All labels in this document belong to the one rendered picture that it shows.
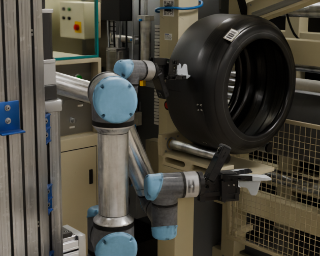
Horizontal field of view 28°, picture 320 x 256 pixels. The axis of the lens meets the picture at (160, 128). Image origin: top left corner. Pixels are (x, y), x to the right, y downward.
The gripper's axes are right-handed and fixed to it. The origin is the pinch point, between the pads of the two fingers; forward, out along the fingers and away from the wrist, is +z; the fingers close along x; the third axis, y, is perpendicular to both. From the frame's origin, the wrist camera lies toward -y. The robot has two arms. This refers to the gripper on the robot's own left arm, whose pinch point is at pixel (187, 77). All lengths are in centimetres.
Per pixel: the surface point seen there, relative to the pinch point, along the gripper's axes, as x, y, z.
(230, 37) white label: -11.4, 17.3, 11.1
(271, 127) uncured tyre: -11.8, -19.7, 42.5
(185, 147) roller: 15.3, -32.2, 17.6
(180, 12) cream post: 28.1, 27.1, 19.8
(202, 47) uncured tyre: -2.6, 12.4, 4.8
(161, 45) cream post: 39.3, 11.5, 20.5
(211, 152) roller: -0.2, -31.7, 17.9
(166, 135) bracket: 26.4, -28.7, 16.3
